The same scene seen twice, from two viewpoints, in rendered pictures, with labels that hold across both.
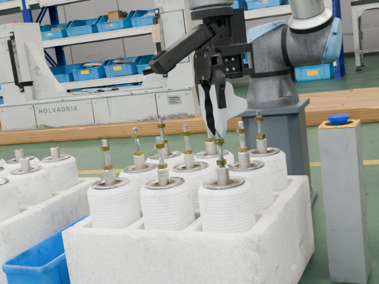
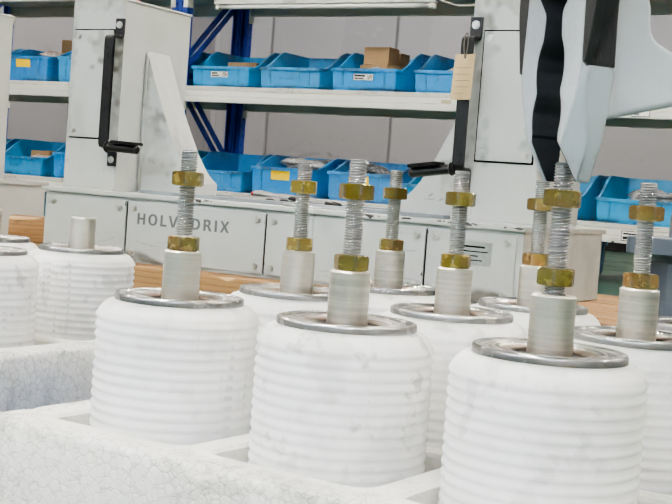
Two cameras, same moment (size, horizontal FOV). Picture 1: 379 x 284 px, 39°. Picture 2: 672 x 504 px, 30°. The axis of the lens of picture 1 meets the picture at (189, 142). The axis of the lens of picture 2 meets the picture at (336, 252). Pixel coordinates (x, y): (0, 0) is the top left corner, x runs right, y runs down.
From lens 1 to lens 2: 0.34 m
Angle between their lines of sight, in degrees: 11
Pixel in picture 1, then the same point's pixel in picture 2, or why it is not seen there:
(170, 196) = (350, 362)
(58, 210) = (37, 386)
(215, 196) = (506, 382)
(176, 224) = (351, 466)
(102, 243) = (95, 478)
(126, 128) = not seen: hidden behind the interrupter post
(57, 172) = (71, 283)
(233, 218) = (555, 481)
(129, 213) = (211, 405)
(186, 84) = (512, 221)
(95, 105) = (272, 229)
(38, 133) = not seen: hidden behind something
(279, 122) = not seen: outside the picture
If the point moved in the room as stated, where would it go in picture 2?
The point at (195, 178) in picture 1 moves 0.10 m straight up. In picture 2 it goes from (459, 345) to (473, 172)
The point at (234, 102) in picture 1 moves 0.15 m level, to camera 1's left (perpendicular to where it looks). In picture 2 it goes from (647, 63) to (326, 44)
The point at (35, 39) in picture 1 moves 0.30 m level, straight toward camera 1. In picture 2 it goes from (173, 51) to (171, 40)
